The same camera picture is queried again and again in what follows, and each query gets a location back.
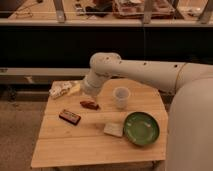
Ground cluttered tray on shelf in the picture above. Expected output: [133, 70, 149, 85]
[112, 0, 175, 18]

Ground light wooden table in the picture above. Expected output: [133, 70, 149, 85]
[31, 79, 168, 168]

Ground small brown wooden object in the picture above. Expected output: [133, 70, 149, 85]
[80, 101, 99, 110]

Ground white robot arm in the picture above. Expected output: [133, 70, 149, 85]
[81, 52, 213, 171]

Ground dark brown rectangular box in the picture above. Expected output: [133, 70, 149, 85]
[59, 110, 81, 125]

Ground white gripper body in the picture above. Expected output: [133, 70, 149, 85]
[81, 75, 104, 96]

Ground beige sponge block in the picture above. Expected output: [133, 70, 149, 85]
[104, 123, 123, 137]

